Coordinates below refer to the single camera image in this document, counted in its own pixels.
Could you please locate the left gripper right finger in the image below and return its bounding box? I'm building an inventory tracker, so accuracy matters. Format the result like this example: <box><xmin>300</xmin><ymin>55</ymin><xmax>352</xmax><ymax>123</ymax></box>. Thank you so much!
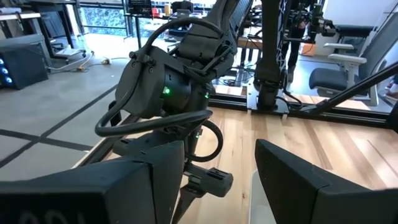
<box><xmin>254</xmin><ymin>139</ymin><xmax>398</xmax><ymax>224</ymax></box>

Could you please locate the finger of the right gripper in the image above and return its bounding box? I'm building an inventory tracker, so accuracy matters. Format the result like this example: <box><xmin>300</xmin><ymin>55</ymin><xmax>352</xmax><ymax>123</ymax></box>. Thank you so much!
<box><xmin>170</xmin><ymin>185</ymin><xmax>203</xmax><ymax>224</ymax></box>

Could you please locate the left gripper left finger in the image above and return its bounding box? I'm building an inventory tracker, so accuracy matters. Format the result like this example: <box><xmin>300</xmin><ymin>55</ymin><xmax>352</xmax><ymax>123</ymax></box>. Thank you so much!
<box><xmin>0</xmin><ymin>139</ymin><xmax>187</xmax><ymax>224</ymax></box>

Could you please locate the translucent square plastic bin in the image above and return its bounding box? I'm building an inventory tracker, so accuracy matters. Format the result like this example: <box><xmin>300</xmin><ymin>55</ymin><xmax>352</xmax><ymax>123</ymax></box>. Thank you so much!
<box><xmin>248</xmin><ymin>169</ymin><xmax>277</xmax><ymax>224</ymax></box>

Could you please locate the grey office chair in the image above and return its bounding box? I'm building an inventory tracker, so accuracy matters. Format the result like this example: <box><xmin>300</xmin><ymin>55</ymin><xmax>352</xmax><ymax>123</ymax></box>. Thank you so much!
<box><xmin>309</xmin><ymin>12</ymin><xmax>398</xmax><ymax>106</ymax></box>

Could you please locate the black computer tower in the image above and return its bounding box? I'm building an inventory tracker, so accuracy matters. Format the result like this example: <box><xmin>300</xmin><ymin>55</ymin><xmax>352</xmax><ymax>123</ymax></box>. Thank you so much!
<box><xmin>0</xmin><ymin>34</ymin><xmax>49</xmax><ymax>90</ymax></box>

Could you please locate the person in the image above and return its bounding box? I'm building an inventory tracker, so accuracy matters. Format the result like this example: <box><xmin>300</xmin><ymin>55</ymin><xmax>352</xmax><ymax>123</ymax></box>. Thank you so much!
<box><xmin>281</xmin><ymin>0</ymin><xmax>312</xmax><ymax>83</ymax></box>

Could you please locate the black padded chair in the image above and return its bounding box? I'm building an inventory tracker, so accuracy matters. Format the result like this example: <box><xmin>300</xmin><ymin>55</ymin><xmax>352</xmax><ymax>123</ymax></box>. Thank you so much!
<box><xmin>323</xmin><ymin>24</ymin><xmax>374</xmax><ymax>57</ymax></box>

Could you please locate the wooden top desk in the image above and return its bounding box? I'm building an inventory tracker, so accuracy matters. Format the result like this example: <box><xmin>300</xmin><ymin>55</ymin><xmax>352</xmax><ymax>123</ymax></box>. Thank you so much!
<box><xmin>0</xmin><ymin>11</ymin><xmax>43</xmax><ymax>38</ymax></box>

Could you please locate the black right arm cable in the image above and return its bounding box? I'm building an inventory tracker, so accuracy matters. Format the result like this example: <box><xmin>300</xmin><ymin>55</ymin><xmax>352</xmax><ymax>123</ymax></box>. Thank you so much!
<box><xmin>95</xmin><ymin>17</ymin><xmax>224</xmax><ymax>163</ymax></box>

